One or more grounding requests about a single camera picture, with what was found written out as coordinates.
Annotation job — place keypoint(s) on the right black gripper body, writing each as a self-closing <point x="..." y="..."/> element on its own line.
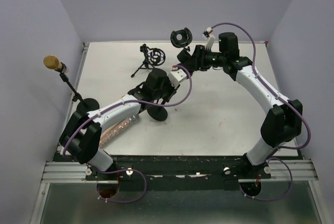
<point x="211" y="59"/>

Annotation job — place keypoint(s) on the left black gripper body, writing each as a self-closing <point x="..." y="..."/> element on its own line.
<point x="166" y="92"/>

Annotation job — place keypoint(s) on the black round base shock stand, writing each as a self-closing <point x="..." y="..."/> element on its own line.
<point x="181" y="39"/>

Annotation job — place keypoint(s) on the black tripod shock mount stand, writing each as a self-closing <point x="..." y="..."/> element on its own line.
<point x="153" y="57"/>

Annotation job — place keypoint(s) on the silver glitter microphone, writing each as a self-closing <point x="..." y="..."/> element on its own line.
<point x="114" y="131"/>

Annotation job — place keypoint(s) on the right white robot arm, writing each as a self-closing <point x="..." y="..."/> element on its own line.
<point x="282" y="122"/>

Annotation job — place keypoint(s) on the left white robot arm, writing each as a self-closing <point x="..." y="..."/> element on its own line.
<point x="81" y="136"/>

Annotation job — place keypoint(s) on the gold microphone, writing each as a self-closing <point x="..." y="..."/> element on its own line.
<point x="53" y="63"/>

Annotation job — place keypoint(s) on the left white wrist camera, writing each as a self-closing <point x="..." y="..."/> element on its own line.
<point x="176" y="77"/>

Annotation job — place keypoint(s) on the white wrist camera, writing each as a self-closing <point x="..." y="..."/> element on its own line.
<point x="210" y="38"/>
<point x="176" y="77"/>

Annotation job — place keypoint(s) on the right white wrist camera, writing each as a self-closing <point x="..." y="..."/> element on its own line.
<point x="210" y="38"/>

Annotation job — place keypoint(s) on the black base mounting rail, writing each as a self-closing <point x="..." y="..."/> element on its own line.
<point x="177" y="173"/>

